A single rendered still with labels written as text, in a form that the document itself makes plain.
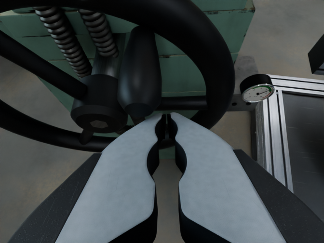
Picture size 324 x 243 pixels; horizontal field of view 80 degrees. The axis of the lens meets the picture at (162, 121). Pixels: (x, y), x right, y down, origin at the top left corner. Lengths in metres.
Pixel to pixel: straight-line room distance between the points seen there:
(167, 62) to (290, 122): 0.73
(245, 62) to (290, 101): 0.57
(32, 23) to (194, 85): 0.34
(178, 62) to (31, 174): 1.02
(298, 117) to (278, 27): 0.93
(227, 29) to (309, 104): 0.80
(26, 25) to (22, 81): 1.35
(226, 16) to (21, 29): 0.29
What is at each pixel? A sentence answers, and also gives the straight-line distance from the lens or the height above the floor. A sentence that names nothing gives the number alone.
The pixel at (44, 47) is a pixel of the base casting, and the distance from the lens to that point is 0.45.
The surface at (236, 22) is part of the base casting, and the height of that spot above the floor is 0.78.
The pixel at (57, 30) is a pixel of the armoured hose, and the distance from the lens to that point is 0.25.
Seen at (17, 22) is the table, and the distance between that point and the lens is 0.29.
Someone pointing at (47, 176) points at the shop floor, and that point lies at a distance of 1.20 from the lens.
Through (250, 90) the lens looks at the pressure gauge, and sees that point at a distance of 0.43.
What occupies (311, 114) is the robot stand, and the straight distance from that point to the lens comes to 1.10.
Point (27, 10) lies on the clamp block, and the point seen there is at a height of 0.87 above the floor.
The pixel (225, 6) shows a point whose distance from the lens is 0.36.
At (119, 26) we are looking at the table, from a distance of 0.25.
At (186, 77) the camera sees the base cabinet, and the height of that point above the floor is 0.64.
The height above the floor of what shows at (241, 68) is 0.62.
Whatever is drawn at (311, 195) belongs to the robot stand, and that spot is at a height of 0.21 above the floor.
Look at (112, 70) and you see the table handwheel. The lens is 0.24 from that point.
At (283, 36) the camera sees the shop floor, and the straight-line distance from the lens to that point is 1.76.
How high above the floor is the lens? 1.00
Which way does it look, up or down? 62 degrees down
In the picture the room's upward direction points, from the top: 5 degrees counter-clockwise
